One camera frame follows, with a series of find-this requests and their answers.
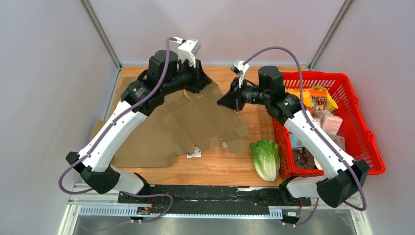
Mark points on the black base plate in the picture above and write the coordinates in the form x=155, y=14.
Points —
x=216, y=200

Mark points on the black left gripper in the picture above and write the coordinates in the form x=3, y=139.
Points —
x=200, y=79

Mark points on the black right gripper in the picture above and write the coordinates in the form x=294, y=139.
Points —
x=233, y=99

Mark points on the red plastic basket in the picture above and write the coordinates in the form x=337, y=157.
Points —
x=359, y=140

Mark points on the brown chocolate package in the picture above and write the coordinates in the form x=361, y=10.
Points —
x=303, y=159

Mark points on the aluminium frame post right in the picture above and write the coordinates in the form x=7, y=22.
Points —
x=344, y=9

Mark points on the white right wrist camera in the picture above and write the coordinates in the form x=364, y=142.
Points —
x=240, y=68

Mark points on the clear bag white parts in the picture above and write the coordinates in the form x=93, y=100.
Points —
x=223, y=143

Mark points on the yellow snack bag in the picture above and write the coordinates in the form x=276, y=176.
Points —
x=329, y=103

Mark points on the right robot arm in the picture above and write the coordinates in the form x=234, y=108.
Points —
x=343, y=177

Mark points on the pink snack package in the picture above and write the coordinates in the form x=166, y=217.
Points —
x=329, y=122

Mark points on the green lettuce head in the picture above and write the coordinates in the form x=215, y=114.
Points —
x=266, y=159

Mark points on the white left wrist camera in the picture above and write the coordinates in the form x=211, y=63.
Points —
x=187, y=50

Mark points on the aluminium frame post left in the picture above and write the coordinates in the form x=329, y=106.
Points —
x=101, y=32

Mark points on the brown cardboard box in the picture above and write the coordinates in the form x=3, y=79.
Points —
x=195, y=120

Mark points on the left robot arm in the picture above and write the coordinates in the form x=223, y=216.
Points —
x=167, y=72

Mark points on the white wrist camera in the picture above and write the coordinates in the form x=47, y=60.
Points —
x=240, y=68
x=187, y=50

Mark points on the flat brown cardboard sheet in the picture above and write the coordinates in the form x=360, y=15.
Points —
x=151, y=144

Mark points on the aluminium frame post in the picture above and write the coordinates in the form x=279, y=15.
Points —
x=344, y=9
x=101, y=32

